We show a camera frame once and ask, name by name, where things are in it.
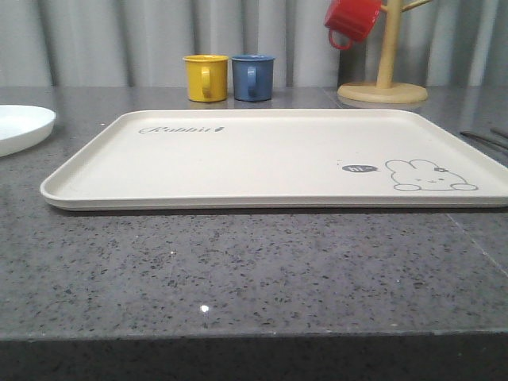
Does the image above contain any white round plate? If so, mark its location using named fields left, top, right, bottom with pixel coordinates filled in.
left=1, top=105, right=56, bottom=157

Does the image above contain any silver metal fork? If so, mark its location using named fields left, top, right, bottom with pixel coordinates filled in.
left=460, top=131, right=508, bottom=150

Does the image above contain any cream rabbit serving tray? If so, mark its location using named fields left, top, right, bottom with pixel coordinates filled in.
left=40, top=109, right=507, bottom=210

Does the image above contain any blue mug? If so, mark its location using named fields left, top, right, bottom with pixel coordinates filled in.
left=231, top=55, right=275, bottom=102

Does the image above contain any yellow mug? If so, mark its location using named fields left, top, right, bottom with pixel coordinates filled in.
left=183, top=55, right=229, bottom=102

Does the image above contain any wooden mug tree stand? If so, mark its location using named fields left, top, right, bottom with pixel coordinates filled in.
left=337, top=0, right=431, bottom=104

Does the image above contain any red mug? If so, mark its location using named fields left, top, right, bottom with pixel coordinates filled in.
left=325, top=0, right=383, bottom=50

